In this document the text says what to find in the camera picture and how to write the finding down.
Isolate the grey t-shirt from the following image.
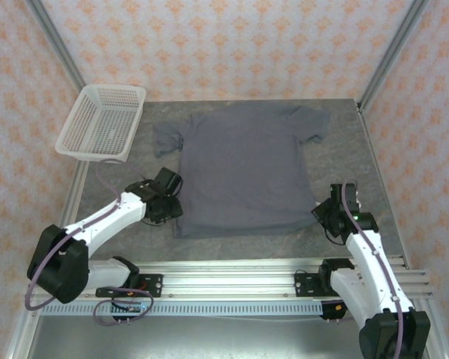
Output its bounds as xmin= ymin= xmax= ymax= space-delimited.
xmin=152 ymin=103 xmax=332 ymax=240

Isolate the white plastic mesh basket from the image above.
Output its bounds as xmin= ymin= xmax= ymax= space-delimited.
xmin=55 ymin=84 xmax=147 ymax=164

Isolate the small circuit board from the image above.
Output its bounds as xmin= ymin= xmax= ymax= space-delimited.
xmin=112 ymin=303 xmax=145 ymax=315

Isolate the grey sheet metal panel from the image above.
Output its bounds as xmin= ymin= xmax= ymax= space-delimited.
xmin=22 ymin=316 xmax=435 ymax=359

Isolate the black bracket with orange connector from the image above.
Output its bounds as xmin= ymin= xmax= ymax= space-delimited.
xmin=319 ymin=300 xmax=348 ymax=325

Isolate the looped purple base cable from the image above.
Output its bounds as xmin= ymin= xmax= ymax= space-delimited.
xmin=92 ymin=286 xmax=154 ymax=325

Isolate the long aluminium base rail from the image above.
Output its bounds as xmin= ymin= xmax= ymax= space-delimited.
xmin=25 ymin=256 xmax=432 ymax=311

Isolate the white slotted cable duct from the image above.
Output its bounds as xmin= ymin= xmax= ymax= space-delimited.
xmin=40 ymin=301 xmax=325 ymax=317

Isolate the aluminium frame post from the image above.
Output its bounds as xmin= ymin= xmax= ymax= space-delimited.
xmin=24 ymin=0 xmax=87 ymax=90
xmin=358 ymin=0 xmax=430 ymax=110

